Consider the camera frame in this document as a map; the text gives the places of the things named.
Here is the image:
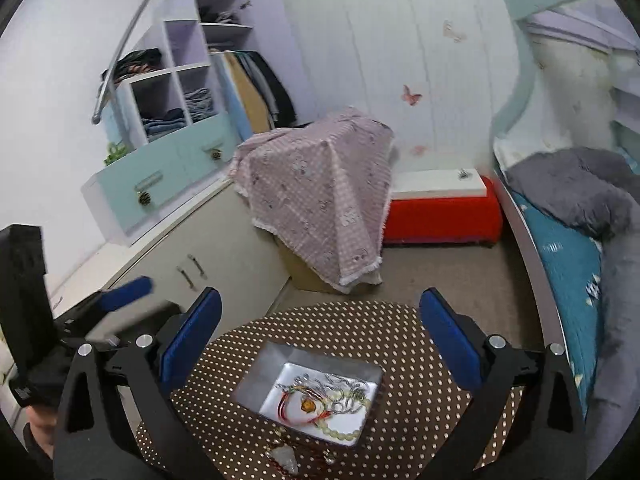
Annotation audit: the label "person's left hand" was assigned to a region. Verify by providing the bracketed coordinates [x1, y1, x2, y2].
[25, 404, 56, 458]

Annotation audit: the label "beige cabinet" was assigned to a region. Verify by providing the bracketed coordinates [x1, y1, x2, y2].
[49, 179, 292, 343]

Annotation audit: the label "pale butterfly sticker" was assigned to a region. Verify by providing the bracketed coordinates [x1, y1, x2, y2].
[442, 19, 467, 44]

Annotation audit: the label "red storage bench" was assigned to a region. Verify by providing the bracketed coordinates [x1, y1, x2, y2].
[381, 170, 504, 249]

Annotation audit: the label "small green plant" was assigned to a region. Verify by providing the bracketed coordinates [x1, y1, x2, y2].
[103, 142, 129, 167]

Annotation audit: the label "curved metal pole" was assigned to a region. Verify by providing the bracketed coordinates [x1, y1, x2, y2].
[91, 0, 177, 126]

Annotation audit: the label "silver metal tray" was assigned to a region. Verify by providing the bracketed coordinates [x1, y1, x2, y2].
[231, 342, 385, 449]

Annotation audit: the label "hanging clothes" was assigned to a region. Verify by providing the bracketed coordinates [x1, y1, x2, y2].
[210, 49, 299, 134]

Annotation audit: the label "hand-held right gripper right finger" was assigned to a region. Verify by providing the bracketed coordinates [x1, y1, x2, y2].
[419, 287, 589, 480]

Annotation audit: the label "folded grey clothes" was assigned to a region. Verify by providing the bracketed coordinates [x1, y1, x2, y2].
[182, 88, 214, 122]

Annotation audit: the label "grey duvet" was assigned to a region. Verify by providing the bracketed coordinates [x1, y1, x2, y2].
[584, 160, 640, 463]

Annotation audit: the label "brown dotted tablecloth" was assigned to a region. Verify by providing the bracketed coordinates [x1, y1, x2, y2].
[135, 302, 526, 480]

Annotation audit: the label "red string bracelet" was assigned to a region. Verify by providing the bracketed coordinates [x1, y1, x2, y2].
[276, 384, 335, 424]

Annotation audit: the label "teal and white headboard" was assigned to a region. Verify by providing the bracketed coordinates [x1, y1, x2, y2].
[491, 0, 640, 173]

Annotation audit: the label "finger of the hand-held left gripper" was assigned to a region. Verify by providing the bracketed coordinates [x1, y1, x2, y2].
[85, 301, 177, 347]
[52, 276, 154, 348]

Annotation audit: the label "pale bead bracelet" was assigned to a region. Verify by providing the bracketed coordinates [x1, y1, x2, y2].
[319, 394, 372, 444]

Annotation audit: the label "black folded clothes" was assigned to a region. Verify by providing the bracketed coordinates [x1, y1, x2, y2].
[112, 48, 164, 82]

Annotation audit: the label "teal patterned bedsheet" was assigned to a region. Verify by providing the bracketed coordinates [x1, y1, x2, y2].
[509, 189, 607, 417]

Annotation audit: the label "silver chain necklace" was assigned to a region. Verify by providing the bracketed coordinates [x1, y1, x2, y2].
[294, 371, 375, 402]

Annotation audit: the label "grey fluffy blanket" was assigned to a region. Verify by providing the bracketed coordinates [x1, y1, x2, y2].
[506, 148, 637, 241]

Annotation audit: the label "white wardrobe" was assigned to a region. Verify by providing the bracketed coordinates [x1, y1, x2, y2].
[279, 0, 522, 177]

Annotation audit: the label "pink patterned cloth cover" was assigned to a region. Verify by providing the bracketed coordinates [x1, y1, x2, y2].
[229, 106, 397, 294]

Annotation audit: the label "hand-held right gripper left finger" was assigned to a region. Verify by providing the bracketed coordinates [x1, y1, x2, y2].
[52, 287, 223, 480]

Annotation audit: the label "folded blue jeans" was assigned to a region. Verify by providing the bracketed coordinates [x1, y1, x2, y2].
[140, 108, 187, 137]

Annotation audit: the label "white and teal shelf unit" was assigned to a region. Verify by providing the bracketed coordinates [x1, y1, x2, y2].
[81, 0, 262, 247]

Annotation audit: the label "white bed frame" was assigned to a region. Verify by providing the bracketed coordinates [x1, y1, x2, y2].
[491, 165, 587, 423]

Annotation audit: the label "white pendant necklace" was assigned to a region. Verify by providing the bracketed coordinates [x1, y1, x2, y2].
[264, 439, 307, 477]

